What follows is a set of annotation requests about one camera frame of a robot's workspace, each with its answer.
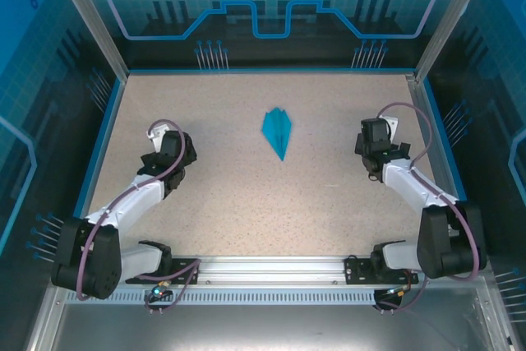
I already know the blue paper sheet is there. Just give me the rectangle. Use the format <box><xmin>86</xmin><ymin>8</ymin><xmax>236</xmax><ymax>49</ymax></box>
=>
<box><xmin>261</xmin><ymin>107</ymin><xmax>295</xmax><ymax>162</ymax></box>

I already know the grey sheet metal tray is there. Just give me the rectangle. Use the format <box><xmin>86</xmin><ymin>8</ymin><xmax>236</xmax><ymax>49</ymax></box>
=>
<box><xmin>24</xmin><ymin>276</ymin><xmax>523</xmax><ymax>351</ymax></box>

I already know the blue table edge strip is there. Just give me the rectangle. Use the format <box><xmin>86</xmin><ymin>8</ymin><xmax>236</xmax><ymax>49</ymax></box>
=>
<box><xmin>67</xmin><ymin>77</ymin><xmax>127</xmax><ymax>256</ymax></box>
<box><xmin>418</xmin><ymin>78</ymin><xmax>487</xmax><ymax>256</ymax></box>

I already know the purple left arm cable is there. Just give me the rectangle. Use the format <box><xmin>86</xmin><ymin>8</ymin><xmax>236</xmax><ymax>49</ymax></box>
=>
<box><xmin>76</xmin><ymin>118</ymin><xmax>203</xmax><ymax>316</ymax></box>

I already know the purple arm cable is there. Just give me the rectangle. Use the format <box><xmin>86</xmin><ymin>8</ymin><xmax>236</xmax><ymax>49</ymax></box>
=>
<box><xmin>376</xmin><ymin>101</ymin><xmax>482</xmax><ymax>315</ymax></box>
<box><xmin>76</xmin><ymin>118</ymin><xmax>203</xmax><ymax>316</ymax></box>

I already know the aluminium table edge rail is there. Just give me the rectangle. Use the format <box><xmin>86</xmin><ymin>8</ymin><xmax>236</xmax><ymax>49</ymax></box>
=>
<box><xmin>404</xmin><ymin>72</ymin><xmax>472</xmax><ymax>256</ymax></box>

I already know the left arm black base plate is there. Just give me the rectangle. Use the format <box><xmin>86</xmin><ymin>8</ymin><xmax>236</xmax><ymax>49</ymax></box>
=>
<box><xmin>125</xmin><ymin>257</ymin><xmax>203</xmax><ymax>285</ymax></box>

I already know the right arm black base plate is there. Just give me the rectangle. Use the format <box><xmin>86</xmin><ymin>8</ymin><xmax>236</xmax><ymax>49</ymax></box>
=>
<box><xmin>344</xmin><ymin>255</ymin><xmax>421</xmax><ymax>285</ymax></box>

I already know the lit cable connector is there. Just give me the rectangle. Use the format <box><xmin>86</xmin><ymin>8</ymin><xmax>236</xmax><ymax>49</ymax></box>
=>
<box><xmin>150</xmin><ymin>279</ymin><xmax>172</xmax><ymax>298</ymax></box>
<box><xmin>384</xmin><ymin>284</ymin><xmax>413</xmax><ymax>298</ymax></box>

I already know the blue printed enclosure panel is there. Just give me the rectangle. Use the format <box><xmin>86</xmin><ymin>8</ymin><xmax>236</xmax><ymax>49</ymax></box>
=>
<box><xmin>427</xmin><ymin>0</ymin><xmax>526</xmax><ymax>351</ymax></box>
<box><xmin>0</xmin><ymin>0</ymin><xmax>124</xmax><ymax>351</ymax></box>

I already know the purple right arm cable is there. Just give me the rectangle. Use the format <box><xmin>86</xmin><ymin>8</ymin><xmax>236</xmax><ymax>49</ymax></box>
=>
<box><xmin>376</xmin><ymin>101</ymin><xmax>482</xmax><ymax>315</ymax></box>

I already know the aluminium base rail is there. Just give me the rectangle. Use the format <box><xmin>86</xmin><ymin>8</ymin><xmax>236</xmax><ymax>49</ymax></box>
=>
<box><xmin>53</xmin><ymin>254</ymin><xmax>492</xmax><ymax>287</ymax></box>

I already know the slotted metal cable duct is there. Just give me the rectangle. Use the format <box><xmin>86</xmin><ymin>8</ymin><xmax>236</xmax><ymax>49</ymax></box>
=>
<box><xmin>63</xmin><ymin>289</ymin><xmax>480</xmax><ymax>307</ymax></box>

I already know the aluminium frame post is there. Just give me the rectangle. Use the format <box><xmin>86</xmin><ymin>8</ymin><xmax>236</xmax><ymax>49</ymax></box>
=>
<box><xmin>44</xmin><ymin>0</ymin><xmax>132</xmax><ymax>81</ymax></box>
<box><xmin>412</xmin><ymin>0</ymin><xmax>493</xmax><ymax>83</ymax></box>

